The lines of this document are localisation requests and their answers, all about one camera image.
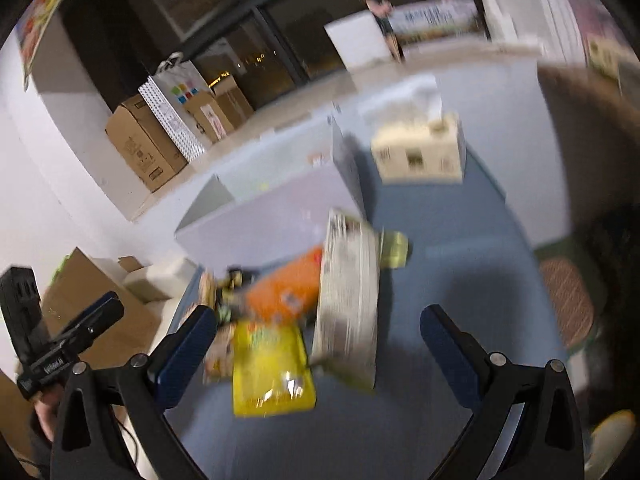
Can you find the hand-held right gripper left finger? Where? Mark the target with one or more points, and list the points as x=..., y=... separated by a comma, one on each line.
x=186, y=355

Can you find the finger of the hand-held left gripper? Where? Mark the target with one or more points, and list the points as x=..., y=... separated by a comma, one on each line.
x=97, y=317

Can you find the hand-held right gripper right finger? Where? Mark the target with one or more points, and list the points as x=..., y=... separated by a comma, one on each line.
x=450, y=355

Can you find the yellow snack packet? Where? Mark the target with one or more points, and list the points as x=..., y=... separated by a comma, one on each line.
x=270, y=370

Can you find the orange snack packet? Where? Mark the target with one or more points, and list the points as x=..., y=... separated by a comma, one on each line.
x=285, y=290

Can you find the white storage box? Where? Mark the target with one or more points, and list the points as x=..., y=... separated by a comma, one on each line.
x=270, y=210

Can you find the person's left hand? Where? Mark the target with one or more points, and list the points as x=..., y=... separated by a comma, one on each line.
x=46, y=410

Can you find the large brown cardboard box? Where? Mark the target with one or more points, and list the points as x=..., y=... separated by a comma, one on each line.
x=100, y=285

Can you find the pale snack packet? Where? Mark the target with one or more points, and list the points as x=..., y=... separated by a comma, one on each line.
x=219, y=350

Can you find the green packet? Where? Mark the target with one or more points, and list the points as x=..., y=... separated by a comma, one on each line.
x=61, y=266

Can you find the small white box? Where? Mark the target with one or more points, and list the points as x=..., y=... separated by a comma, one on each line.
x=160, y=277

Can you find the white printed snack packet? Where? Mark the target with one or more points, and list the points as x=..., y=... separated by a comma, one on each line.
x=347, y=300

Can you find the yellow-green snack packet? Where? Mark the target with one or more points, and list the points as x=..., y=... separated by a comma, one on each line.
x=394, y=249

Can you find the round woven cushion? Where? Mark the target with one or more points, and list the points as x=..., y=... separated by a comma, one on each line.
x=567, y=302

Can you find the tall cardboard box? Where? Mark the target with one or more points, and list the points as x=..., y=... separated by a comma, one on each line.
x=142, y=147

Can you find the pale yellow shoe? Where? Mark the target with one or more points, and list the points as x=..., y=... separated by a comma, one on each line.
x=612, y=440

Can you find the cream tissue box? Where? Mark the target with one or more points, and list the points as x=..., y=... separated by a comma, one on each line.
x=417, y=150

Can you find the white dotted paper bag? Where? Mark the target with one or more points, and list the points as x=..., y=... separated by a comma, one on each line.
x=177, y=105

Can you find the labelled cardboard box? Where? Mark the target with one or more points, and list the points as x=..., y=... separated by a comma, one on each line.
x=210, y=117

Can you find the white foam box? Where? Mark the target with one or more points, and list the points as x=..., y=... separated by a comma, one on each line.
x=357, y=42

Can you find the dark window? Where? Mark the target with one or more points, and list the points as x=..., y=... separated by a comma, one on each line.
x=200, y=5

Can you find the printed landscape board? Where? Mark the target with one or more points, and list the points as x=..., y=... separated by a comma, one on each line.
x=435, y=17

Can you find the colourful wall poster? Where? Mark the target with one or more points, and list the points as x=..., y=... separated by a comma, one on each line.
x=42, y=15

